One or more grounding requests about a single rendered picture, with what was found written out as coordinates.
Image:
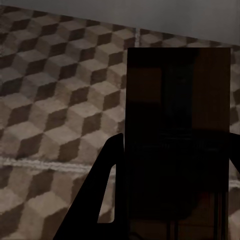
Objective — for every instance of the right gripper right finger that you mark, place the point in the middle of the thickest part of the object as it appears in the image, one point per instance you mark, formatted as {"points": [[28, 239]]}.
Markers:
{"points": [[234, 149]]}

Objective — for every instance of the mousetrap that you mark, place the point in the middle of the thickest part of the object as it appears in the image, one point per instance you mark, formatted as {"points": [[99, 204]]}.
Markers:
{"points": [[176, 146]]}

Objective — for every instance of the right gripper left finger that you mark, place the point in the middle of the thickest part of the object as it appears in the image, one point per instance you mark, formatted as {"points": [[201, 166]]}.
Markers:
{"points": [[80, 223]]}

